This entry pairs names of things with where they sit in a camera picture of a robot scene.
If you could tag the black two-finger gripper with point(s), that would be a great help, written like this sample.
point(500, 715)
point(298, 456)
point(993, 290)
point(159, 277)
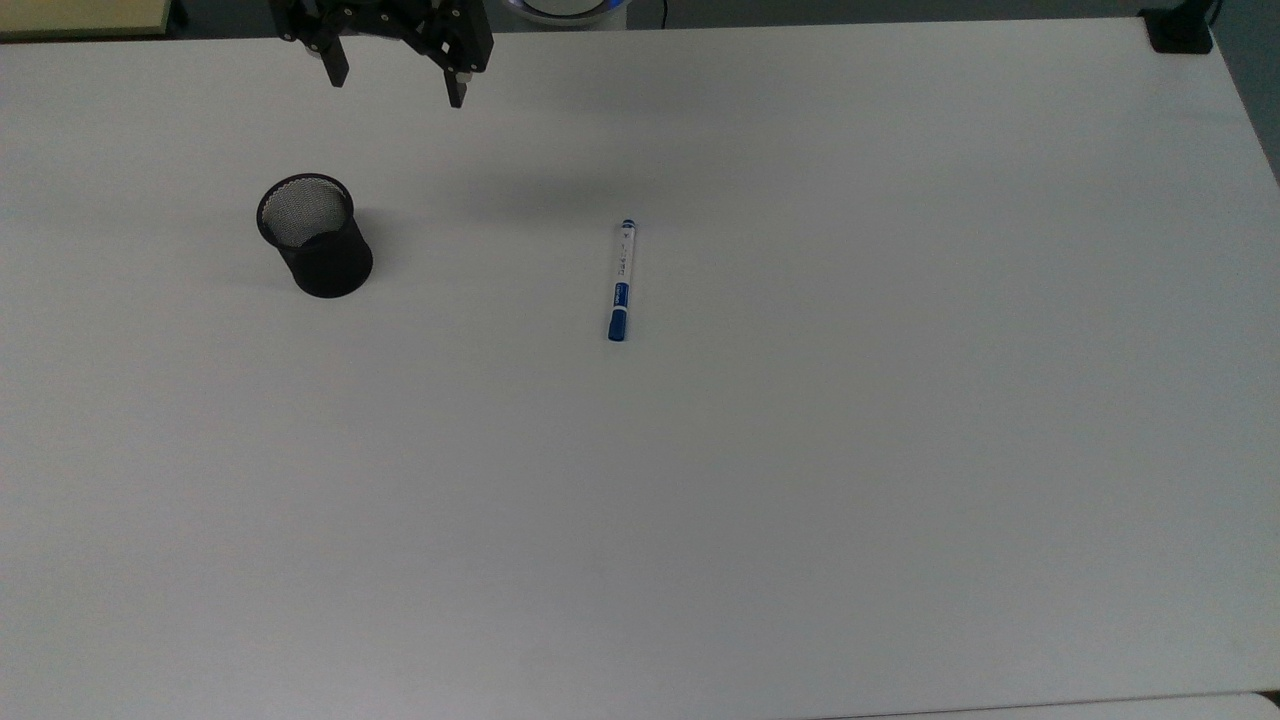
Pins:
point(385, 18)

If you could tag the white marker with blue cap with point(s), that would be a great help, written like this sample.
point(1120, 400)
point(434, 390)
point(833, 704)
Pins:
point(621, 280)

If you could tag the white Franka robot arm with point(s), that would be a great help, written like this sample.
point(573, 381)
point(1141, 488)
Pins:
point(565, 10)

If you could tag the black mesh pen cup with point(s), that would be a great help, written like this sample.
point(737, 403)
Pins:
point(325, 255)

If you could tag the beige desk top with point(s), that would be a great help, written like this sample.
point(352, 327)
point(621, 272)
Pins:
point(80, 15)

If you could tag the white adjoining table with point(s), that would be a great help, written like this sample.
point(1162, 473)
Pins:
point(1100, 710)

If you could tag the black pole clamp mount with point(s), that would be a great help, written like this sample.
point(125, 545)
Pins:
point(1178, 30)

